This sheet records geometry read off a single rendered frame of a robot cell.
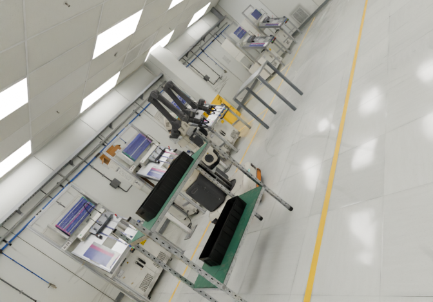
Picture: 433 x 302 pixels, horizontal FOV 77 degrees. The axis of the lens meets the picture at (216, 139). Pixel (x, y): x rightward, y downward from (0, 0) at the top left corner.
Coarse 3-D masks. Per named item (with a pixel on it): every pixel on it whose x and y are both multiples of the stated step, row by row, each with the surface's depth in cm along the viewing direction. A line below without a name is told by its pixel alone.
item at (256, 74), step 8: (264, 64) 418; (272, 64) 427; (256, 72) 422; (280, 72) 430; (248, 80) 440; (264, 80) 402; (288, 80) 431; (240, 88) 457; (248, 88) 478; (272, 88) 403; (296, 88) 433; (256, 96) 481; (280, 96) 406; (240, 104) 454; (264, 104) 485; (288, 104) 410; (248, 112) 458; (272, 112) 489
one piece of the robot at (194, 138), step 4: (192, 128) 310; (200, 128) 309; (188, 132) 297; (192, 132) 303; (204, 132) 316; (192, 136) 292; (196, 136) 291; (192, 140) 294; (196, 140) 293; (200, 140) 293; (196, 144) 295; (200, 144) 294
